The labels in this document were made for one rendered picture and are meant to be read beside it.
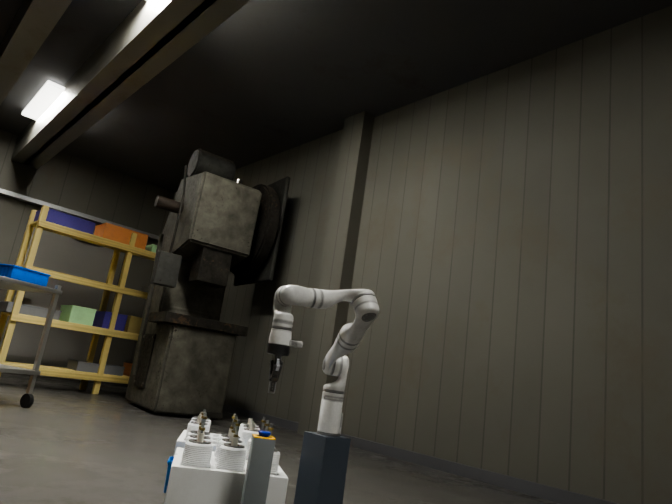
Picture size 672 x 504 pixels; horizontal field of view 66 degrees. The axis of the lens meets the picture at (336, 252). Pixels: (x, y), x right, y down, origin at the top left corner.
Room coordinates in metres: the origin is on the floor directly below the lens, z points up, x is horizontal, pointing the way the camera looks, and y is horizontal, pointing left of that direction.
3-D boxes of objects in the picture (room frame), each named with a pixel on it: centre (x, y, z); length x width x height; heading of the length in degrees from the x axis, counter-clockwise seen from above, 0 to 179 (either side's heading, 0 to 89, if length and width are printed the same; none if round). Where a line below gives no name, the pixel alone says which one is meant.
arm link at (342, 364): (2.27, -0.08, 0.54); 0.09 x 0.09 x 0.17; 12
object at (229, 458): (1.94, 0.25, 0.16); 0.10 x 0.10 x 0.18
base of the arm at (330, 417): (2.27, -0.07, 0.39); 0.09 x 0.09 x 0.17; 41
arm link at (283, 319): (1.79, 0.15, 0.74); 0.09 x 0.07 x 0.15; 26
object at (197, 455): (1.91, 0.37, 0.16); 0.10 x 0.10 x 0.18
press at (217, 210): (5.39, 1.29, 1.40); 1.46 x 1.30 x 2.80; 41
